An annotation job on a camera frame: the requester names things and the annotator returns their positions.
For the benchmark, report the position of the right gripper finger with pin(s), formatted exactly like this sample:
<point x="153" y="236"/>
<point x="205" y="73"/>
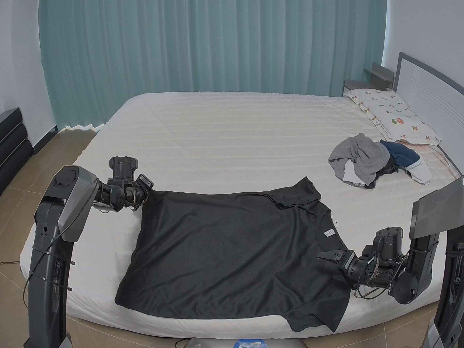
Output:
<point x="332" y="256"/>
<point x="342" y="280"/>

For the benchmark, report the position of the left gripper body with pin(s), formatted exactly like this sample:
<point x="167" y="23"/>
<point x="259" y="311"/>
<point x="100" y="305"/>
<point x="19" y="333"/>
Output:
<point x="145" y="182"/>

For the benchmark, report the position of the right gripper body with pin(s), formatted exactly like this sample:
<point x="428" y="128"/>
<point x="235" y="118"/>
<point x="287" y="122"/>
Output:
<point x="357" y="270"/>

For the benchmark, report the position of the black T-shirt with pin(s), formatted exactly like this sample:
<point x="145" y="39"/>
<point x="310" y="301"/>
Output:
<point x="224" y="248"/>

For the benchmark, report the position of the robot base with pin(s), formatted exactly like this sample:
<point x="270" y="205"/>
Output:
<point x="217" y="344"/>

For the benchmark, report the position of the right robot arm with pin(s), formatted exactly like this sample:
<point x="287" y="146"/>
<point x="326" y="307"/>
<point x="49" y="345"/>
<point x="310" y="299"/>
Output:
<point x="417" y="263"/>

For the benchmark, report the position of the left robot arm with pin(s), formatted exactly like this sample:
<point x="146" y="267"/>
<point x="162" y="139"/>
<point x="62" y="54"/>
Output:
<point x="69" y="194"/>

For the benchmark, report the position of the bed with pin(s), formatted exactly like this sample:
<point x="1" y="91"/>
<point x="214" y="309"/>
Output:
<point x="217" y="140"/>

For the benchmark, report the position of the pile of clothes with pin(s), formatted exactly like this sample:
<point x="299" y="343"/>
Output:
<point x="366" y="154"/>

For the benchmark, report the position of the black chest of drawers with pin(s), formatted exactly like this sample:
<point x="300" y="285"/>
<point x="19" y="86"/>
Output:
<point x="11" y="140"/>

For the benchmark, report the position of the white printed pillow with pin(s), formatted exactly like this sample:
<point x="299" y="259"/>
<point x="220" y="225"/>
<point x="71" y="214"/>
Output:
<point x="391" y="111"/>

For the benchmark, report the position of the blue-green curtain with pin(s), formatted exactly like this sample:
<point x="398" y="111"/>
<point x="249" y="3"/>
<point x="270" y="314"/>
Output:
<point x="217" y="31"/>

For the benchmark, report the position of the grey bedside table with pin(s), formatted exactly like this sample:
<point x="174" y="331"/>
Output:
<point x="380" y="73"/>

